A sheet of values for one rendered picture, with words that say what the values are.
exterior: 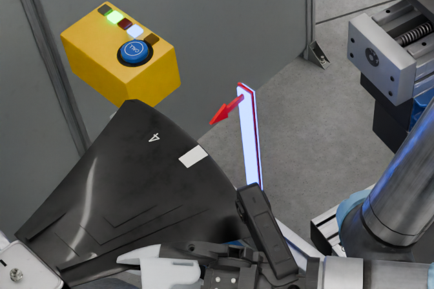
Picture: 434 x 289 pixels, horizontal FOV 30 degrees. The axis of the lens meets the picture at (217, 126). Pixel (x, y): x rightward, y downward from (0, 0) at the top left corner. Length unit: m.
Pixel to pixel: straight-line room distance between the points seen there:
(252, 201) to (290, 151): 1.55
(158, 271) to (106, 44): 0.49
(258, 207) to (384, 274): 0.15
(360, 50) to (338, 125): 1.12
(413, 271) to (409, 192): 0.09
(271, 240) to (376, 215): 0.14
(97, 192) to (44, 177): 1.08
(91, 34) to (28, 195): 0.81
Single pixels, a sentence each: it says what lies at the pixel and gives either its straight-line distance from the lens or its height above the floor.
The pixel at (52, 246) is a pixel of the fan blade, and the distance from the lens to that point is 0.90.
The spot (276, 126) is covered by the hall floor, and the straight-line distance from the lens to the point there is 2.47.
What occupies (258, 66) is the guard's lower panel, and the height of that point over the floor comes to 0.15.
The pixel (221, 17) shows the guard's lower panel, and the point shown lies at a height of 0.44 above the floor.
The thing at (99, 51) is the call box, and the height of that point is 1.07.
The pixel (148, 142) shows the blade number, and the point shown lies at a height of 1.18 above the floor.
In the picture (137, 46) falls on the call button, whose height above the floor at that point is 1.08.
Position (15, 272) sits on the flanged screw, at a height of 1.20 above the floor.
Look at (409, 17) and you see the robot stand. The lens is 1.38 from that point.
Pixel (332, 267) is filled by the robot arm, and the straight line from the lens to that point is 0.82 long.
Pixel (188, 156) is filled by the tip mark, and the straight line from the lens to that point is 0.96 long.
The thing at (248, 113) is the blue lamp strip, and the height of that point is 1.15.
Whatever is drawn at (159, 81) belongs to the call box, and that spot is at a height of 1.03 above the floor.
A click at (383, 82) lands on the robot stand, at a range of 1.34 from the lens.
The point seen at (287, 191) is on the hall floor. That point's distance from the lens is 2.33.
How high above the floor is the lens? 1.94
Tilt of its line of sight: 51 degrees down
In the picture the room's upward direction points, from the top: 8 degrees counter-clockwise
